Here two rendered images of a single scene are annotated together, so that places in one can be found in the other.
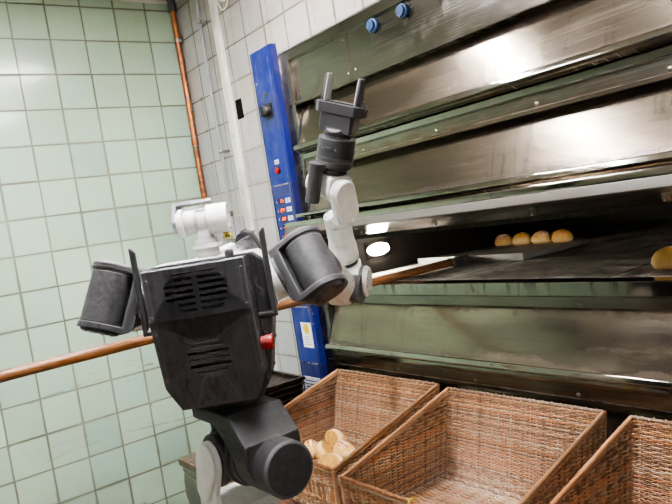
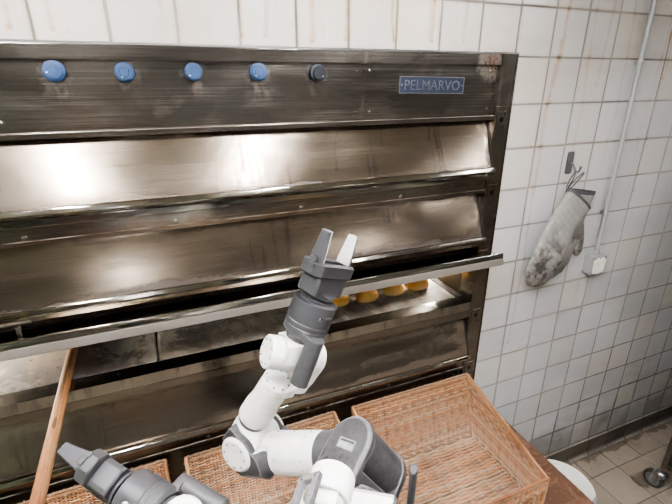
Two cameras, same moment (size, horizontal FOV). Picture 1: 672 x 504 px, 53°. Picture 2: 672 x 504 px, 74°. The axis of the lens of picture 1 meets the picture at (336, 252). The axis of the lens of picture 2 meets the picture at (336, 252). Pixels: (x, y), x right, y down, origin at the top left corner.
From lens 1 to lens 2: 164 cm
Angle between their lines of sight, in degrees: 76
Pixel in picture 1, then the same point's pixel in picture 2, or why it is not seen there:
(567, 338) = not seen: hidden behind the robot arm
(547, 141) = (306, 237)
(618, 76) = (368, 196)
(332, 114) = (332, 279)
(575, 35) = (343, 160)
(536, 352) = not seen: hidden behind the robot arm
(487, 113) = (248, 210)
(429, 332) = (148, 417)
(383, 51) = (75, 112)
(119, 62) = not seen: outside the picture
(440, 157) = (175, 247)
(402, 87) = (117, 166)
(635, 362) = (354, 374)
